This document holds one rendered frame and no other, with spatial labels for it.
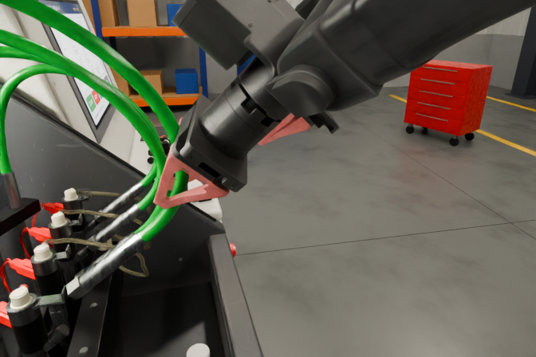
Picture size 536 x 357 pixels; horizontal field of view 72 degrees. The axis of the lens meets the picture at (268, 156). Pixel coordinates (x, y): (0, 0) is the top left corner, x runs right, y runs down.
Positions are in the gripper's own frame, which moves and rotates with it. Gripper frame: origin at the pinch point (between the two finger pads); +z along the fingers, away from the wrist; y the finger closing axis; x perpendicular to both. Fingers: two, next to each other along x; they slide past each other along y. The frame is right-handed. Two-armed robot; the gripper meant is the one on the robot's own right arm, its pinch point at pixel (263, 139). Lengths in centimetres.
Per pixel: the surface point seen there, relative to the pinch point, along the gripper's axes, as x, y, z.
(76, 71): 9.8, 21.6, 6.6
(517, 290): -104, -183, -14
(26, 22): -19.2, 39.1, 19.4
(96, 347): 13.9, -2.1, 32.0
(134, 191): -5.8, 6.8, 23.4
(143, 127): 8.3, 12.7, 7.0
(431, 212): -187, -177, -6
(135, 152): -58, 10, 46
